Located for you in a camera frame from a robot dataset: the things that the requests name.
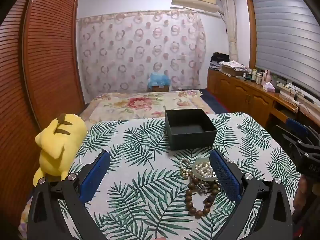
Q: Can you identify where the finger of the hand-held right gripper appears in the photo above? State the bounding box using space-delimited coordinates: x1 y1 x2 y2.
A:
276 126 309 153
286 118 320 144

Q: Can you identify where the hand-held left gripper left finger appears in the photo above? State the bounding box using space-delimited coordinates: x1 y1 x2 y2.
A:
27 151 111 240

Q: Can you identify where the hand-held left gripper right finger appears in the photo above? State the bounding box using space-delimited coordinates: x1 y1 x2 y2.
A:
209 150 293 240

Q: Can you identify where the white pearl necklace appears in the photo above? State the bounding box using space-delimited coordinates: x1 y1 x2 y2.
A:
191 158 218 182
195 162 215 178

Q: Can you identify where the small pearl bracelet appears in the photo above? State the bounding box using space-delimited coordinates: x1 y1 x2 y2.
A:
179 157 194 180

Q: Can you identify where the brown wooden bead bracelet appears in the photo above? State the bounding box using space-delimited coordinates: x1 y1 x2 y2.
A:
185 176 221 218

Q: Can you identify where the black jewelry box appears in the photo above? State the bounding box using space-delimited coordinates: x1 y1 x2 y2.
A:
165 108 218 151

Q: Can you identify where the person's right hand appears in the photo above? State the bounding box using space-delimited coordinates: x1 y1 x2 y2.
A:
293 174 311 211

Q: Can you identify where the white power strip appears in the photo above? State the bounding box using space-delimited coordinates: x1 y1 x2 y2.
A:
275 80 316 106

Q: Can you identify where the green leaf print tablecloth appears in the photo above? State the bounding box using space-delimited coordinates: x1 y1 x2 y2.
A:
67 112 302 240

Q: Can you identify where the pink tissue box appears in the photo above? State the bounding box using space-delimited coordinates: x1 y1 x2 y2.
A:
262 81 276 92

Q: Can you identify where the yellow plush toy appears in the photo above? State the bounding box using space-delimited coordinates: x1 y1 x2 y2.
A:
33 113 87 187

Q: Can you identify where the row of small bottles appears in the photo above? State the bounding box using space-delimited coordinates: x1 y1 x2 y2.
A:
242 67 264 84

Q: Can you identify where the long wooden cabinet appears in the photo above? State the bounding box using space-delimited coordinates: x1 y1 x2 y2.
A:
207 69 300 130

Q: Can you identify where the orange floral cloth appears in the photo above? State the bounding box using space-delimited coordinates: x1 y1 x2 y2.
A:
20 205 33 239

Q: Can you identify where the floral bed blanket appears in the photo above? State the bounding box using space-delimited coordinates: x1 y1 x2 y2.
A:
79 89 216 124

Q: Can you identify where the cardboard box with papers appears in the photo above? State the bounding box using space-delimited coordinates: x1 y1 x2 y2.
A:
219 60 247 78

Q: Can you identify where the grey window blind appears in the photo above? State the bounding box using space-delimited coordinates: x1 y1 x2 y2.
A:
250 0 320 96

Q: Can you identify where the stack of dark clothes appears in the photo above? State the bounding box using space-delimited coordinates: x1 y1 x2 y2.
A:
209 52 230 70

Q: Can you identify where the blue plastic bag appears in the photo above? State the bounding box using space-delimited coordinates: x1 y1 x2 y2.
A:
147 72 171 88

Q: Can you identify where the cream tied curtain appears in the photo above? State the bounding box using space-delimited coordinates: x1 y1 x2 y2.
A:
220 0 238 63

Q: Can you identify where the brown louvered wooden wardrobe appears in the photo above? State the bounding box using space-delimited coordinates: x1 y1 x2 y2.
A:
0 0 87 240

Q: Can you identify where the circle patterned curtain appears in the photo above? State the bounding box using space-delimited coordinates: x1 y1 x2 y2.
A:
76 9 207 101

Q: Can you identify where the wooden window frame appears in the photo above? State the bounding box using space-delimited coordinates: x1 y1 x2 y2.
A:
245 0 258 71

